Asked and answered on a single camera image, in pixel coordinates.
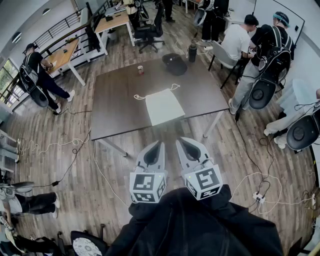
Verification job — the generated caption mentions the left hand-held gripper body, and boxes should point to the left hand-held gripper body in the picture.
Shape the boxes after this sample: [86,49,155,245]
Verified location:
[129,161,168,204]

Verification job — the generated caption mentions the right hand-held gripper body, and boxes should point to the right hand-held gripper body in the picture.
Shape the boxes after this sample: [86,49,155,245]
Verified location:
[181,154,223,201]

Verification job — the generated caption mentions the white drawstring bag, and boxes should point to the white drawstring bag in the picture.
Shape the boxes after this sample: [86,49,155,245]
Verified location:
[133,83,186,127]

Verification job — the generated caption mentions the person's right forearm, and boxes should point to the person's right forearm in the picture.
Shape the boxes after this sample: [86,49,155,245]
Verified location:
[199,184,235,216]

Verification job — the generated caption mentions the person's left forearm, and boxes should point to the person's left forearm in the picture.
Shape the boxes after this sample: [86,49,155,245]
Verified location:
[127,199,163,228]

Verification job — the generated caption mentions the white table leg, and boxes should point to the white table leg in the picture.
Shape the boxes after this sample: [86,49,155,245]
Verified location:
[203,109,225,139]
[95,138,129,158]

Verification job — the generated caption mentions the person's black jacket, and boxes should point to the person's black jacket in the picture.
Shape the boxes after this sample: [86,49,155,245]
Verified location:
[106,186,285,256]

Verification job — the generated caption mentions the black office chair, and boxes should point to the black office chair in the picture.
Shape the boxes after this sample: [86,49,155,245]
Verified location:
[56,223,111,256]
[134,2,166,54]

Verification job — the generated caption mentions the patterned seat cushion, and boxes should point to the patterned seat cushion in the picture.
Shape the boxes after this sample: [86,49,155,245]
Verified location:
[72,237,104,256]

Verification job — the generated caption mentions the black cap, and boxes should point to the black cap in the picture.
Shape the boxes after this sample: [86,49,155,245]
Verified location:
[161,52,188,77]

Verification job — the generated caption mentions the black water bottle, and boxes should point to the black water bottle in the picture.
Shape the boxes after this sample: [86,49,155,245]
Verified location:
[187,42,198,63]

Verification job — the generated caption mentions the grey shell chair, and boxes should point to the grey shell chair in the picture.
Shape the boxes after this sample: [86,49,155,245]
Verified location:
[207,40,245,90]

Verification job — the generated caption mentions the wooden desk with white legs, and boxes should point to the wooden desk with white legs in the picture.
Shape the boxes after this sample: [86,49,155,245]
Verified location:
[44,38,87,87]
[94,11,136,56]

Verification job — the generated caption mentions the white shelf unit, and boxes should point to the white shelf unit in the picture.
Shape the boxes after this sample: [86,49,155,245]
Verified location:
[0,129,20,174]

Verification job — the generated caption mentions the black metal railing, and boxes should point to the black metal railing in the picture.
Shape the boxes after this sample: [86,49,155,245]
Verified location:
[32,0,115,60]

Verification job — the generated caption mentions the window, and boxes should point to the window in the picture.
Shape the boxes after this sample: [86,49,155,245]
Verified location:
[0,58,29,109]

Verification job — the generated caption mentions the whiteboard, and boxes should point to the whiteboard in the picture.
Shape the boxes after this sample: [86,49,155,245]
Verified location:
[252,0,306,49]

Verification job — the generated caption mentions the white floor cable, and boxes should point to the white floor cable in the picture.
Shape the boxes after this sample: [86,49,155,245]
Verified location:
[93,139,131,209]
[18,126,92,157]
[228,171,284,215]

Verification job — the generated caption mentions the black floor cable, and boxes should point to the black floor cable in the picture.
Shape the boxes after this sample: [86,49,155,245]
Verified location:
[234,113,276,199]

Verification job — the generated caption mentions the black cable with adapter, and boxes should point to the black cable with adapter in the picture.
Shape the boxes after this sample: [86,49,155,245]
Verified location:
[51,128,92,188]
[51,106,94,117]

